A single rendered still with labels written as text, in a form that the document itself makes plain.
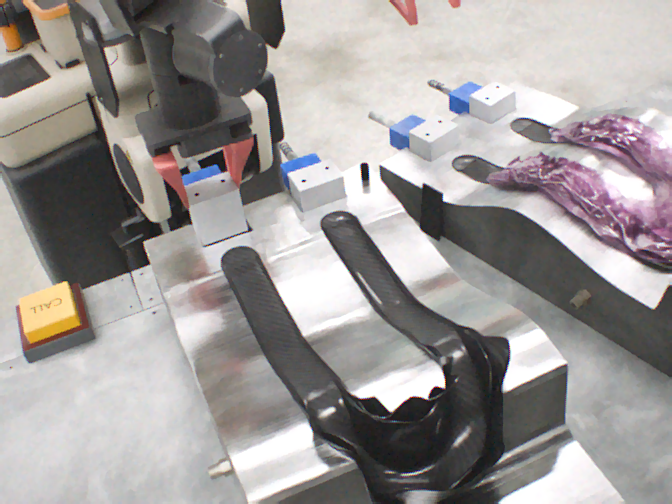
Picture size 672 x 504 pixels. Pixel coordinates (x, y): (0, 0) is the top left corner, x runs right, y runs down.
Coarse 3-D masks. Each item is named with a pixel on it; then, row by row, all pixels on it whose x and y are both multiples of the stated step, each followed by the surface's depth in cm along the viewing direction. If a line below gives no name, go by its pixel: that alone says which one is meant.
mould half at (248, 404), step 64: (384, 192) 84; (192, 256) 79; (320, 256) 78; (192, 320) 73; (320, 320) 72; (384, 320) 70; (512, 320) 63; (256, 384) 65; (384, 384) 59; (512, 384) 58; (256, 448) 56; (320, 448) 56; (512, 448) 61; (576, 448) 61
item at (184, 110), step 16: (160, 80) 69; (176, 80) 68; (192, 80) 69; (160, 96) 70; (176, 96) 69; (192, 96) 70; (208, 96) 71; (224, 96) 75; (144, 112) 75; (160, 112) 72; (176, 112) 70; (192, 112) 71; (208, 112) 71; (224, 112) 73; (240, 112) 73; (144, 128) 73; (160, 128) 72; (176, 128) 72; (192, 128) 72; (208, 128) 72; (160, 144) 71; (176, 144) 72
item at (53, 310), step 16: (48, 288) 86; (64, 288) 86; (32, 304) 84; (48, 304) 84; (64, 304) 84; (32, 320) 83; (48, 320) 82; (64, 320) 83; (32, 336) 82; (48, 336) 83
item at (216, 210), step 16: (192, 160) 87; (192, 176) 83; (208, 176) 82; (224, 176) 80; (192, 192) 78; (208, 192) 78; (224, 192) 78; (192, 208) 77; (208, 208) 78; (224, 208) 79; (240, 208) 79; (208, 224) 79; (224, 224) 80; (240, 224) 80; (208, 240) 80
